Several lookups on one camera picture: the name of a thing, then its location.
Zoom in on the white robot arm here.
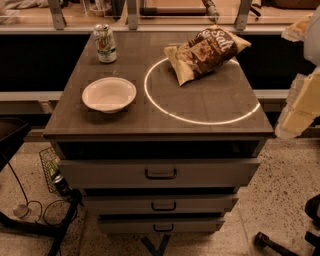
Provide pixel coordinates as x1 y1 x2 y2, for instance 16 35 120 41
275 6 320 139

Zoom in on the white paper bowl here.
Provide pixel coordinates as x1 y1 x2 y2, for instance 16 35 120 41
82 77 137 114

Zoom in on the brown salt chip bag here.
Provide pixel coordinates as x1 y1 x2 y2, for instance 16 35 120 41
164 25 251 86

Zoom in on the grey drawer cabinet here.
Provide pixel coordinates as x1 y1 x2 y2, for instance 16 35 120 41
44 32 273 221

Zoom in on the top grey drawer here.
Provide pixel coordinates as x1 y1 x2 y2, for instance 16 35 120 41
59 159 259 189

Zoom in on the grey drawer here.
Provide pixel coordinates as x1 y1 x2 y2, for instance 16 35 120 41
83 195 238 215
59 159 259 189
97 218 224 234

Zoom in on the middle grey drawer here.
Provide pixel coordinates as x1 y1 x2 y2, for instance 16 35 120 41
83 195 238 215

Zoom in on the white green soda can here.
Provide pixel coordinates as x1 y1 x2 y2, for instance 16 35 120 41
93 24 117 63

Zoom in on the bottom grey drawer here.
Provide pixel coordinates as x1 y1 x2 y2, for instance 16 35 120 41
97 218 224 234

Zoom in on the dark can in basket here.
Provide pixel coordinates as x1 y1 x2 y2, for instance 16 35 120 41
53 175 70 197

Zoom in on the black stand on left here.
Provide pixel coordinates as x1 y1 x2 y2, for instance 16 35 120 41
0 118 85 256

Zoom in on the black chair base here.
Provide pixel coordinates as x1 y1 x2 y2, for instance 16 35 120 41
252 193 320 256

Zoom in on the wire mesh basket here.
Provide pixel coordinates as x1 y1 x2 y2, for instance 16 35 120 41
39 147 63 194

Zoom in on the black cable on floor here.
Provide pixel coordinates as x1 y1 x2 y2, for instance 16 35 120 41
0 151 73 227

